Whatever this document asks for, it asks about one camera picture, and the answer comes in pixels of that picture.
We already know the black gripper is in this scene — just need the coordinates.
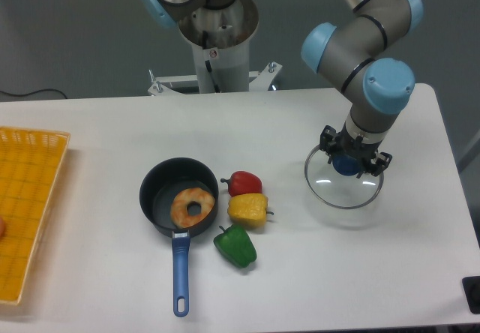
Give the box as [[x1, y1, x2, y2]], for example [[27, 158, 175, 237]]
[[319, 125, 392, 178]]

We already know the glass lid blue knob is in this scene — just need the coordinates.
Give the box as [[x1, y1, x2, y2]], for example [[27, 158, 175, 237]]
[[304, 145, 384, 209]]

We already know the dark pot blue handle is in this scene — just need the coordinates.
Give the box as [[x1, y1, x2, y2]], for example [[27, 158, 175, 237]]
[[139, 157, 219, 317]]

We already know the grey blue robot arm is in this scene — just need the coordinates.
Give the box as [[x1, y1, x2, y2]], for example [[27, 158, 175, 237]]
[[141, 0, 424, 176]]

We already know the red bell pepper toy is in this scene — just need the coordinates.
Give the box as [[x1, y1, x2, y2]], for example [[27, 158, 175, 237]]
[[220, 171, 263, 197]]

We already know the yellow bell pepper toy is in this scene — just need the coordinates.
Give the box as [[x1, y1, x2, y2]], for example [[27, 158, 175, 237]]
[[227, 193, 270, 229]]

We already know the green bell pepper toy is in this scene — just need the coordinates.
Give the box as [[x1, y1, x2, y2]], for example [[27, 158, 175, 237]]
[[213, 224, 257, 269]]

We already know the black table corner device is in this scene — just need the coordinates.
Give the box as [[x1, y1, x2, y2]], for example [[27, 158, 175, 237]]
[[462, 276, 480, 314]]

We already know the yellow plastic basket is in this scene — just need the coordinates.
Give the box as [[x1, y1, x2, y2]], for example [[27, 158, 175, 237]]
[[1, 126, 71, 305]]

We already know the orange shrimp ring toy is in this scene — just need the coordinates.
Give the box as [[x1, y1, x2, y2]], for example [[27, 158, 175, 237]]
[[170, 187, 216, 228]]

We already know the black cable on floor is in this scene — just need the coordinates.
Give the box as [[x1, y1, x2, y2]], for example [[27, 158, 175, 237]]
[[0, 88, 69, 99]]

